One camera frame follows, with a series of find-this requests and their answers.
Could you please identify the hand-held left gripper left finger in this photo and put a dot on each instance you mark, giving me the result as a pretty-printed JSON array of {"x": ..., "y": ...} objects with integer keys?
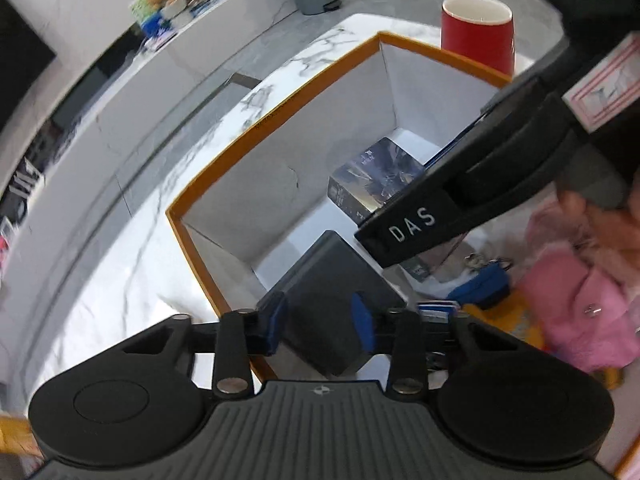
[{"x": 272, "y": 322}]

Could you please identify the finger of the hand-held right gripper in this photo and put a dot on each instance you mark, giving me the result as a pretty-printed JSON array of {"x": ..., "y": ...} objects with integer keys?
[{"x": 470, "y": 135}]

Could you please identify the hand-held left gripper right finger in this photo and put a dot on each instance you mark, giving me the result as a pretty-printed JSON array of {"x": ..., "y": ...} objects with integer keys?
[{"x": 362, "y": 325}]

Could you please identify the dark grey gift box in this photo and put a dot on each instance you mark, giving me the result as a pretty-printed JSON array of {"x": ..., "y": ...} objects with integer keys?
[{"x": 330, "y": 300}]

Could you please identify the blue badge card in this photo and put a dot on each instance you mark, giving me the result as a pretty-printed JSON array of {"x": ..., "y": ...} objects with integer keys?
[{"x": 437, "y": 308}]

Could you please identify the dark printed card box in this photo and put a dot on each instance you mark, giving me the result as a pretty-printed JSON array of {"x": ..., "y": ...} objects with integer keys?
[{"x": 370, "y": 170}]

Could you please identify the bear plush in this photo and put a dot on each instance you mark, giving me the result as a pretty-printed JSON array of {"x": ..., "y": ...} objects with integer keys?
[{"x": 480, "y": 285}]

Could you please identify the orange cardboard box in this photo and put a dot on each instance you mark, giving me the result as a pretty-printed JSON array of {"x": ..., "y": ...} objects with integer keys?
[{"x": 225, "y": 180}]

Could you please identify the pink wallet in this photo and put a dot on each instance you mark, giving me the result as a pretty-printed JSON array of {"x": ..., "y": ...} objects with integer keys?
[{"x": 580, "y": 320}]

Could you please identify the person's right hand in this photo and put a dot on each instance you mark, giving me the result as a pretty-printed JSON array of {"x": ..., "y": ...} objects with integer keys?
[{"x": 605, "y": 232}]

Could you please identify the red mug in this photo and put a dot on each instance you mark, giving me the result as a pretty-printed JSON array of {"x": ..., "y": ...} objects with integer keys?
[{"x": 475, "y": 35}]

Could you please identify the white marble television stand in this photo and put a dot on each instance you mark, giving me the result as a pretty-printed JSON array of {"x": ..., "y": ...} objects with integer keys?
[{"x": 200, "y": 60}]

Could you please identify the blue floral box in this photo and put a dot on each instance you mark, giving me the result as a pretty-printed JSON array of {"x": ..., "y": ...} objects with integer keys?
[{"x": 154, "y": 25}]

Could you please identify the wall-mounted television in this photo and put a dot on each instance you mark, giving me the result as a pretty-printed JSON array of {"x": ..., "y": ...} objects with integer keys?
[{"x": 22, "y": 60}]

